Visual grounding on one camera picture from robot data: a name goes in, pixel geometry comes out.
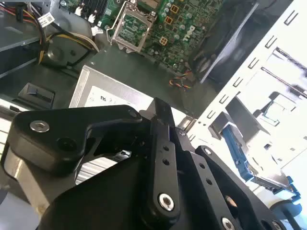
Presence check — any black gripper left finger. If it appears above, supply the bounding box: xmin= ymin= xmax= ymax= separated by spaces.
xmin=1 ymin=97 xmax=181 ymax=225

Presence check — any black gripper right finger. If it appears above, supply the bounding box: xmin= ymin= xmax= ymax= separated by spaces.
xmin=175 ymin=128 xmax=288 ymax=230

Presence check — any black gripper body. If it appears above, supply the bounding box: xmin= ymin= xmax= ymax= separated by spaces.
xmin=38 ymin=154 xmax=218 ymax=230

